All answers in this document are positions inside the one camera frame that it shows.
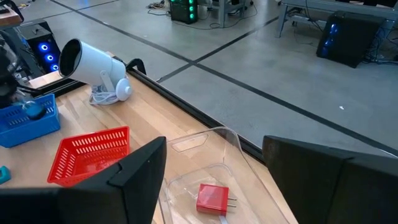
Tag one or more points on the PC tower with blue fans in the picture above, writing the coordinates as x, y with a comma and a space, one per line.
37, 37

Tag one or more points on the red wall charger with prongs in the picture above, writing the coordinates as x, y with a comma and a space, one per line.
213, 199

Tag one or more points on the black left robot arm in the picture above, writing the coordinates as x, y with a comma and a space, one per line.
6, 81

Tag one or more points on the grey metal table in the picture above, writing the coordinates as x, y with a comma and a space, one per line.
326, 4

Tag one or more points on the wooden workbench top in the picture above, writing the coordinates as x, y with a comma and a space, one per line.
7, 18

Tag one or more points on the clear plastic tray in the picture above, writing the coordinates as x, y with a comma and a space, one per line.
192, 155

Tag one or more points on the black frame bracket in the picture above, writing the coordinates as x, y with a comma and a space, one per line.
136, 63

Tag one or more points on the dark blue round item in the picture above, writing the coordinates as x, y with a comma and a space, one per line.
35, 112

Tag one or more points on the black PC tower blue glow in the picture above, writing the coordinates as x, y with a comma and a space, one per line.
351, 40

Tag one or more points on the grey desk legs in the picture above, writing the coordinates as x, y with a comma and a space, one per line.
222, 12

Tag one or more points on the red slotted plastic basket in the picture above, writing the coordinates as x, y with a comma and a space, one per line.
93, 149

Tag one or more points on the PC tower with green lights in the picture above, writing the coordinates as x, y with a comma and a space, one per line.
183, 12

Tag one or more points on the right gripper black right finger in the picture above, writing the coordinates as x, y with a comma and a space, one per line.
342, 193

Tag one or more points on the black aluminium table frame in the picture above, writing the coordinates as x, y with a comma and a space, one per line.
186, 107

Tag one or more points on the blue packet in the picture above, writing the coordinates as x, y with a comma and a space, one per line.
18, 130

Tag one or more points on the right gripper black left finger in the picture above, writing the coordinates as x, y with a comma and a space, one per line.
93, 202

